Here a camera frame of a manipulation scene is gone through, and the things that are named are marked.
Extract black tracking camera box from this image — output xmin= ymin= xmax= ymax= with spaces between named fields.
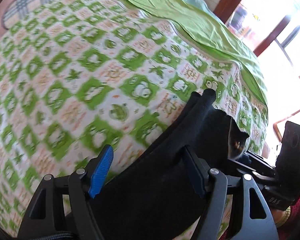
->
xmin=275 ymin=121 xmax=300 ymax=198

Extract green white patterned quilt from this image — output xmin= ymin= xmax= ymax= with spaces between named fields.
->
xmin=0 ymin=0 xmax=268 ymax=237

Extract plain green bedsheet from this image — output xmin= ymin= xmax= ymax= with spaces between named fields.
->
xmin=120 ymin=0 xmax=267 ymax=105

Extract red sleeve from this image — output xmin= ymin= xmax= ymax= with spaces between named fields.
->
xmin=218 ymin=196 xmax=300 ymax=240

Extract right hand with bracelet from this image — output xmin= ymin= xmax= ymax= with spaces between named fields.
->
xmin=270 ymin=206 xmax=291 ymax=228

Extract black pants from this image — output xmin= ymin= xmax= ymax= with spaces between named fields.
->
xmin=94 ymin=89 xmax=249 ymax=239

